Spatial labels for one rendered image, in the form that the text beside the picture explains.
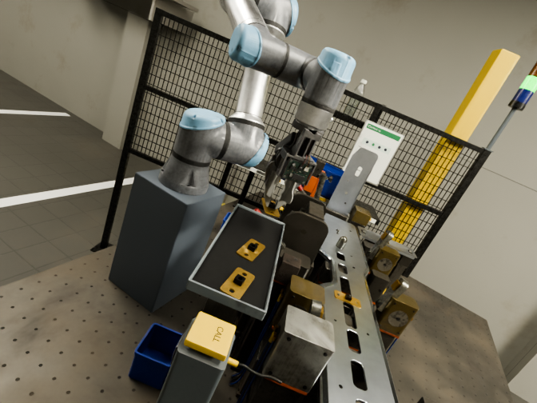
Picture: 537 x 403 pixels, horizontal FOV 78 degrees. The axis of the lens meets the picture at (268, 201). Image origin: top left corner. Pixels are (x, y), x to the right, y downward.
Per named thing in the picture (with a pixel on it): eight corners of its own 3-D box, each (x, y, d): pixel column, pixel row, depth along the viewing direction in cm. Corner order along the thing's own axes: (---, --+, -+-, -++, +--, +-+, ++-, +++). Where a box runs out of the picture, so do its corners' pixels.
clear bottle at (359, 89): (353, 117, 184) (371, 82, 177) (343, 113, 184) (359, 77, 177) (352, 117, 190) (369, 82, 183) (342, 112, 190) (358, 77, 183)
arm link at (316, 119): (297, 97, 72) (330, 110, 74) (289, 117, 74) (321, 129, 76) (304, 102, 66) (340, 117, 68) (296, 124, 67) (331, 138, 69)
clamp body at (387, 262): (366, 324, 145) (407, 261, 133) (341, 313, 145) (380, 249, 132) (363, 314, 151) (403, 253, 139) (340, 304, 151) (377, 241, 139)
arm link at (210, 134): (169, 141, 101) (182, 98, 96) (212, 153, 107) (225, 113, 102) (175, 157, 91) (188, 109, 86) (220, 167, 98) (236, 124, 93)
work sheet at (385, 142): (377, 186, 188) (405, 135, 177) (340, 170, 188) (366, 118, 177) (376, 185, 190) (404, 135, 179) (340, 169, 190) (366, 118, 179)
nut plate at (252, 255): (251, 262, 66) (253, 257, 66) (235, 253, 67) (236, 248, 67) (265, 247, 74) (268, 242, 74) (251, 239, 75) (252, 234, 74)
